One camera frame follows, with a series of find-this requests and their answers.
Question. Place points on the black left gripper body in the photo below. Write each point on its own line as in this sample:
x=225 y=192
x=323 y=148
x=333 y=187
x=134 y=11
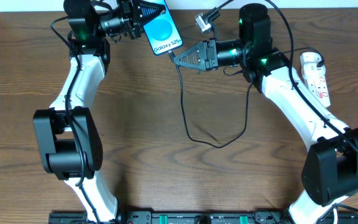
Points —
x=129 y=18

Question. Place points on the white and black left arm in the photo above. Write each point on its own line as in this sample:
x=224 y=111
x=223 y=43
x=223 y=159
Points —
x=69 y=144

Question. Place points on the white power strip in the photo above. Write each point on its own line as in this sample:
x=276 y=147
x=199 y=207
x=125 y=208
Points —
x=319 y=88

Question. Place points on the white charger adapter plug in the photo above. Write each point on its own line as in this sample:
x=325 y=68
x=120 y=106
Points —
x=309 y=65

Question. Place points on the blue Galaxy smartphone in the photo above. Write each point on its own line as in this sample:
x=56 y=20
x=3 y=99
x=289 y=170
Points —
x=162 y=32

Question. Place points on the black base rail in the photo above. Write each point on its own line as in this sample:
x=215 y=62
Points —
x=145 y=217

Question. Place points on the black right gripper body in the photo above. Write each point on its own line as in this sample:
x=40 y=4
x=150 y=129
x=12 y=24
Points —
x=208 y=55

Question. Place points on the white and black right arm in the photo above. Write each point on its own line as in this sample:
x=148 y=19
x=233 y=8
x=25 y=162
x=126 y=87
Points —
x=330 y=172

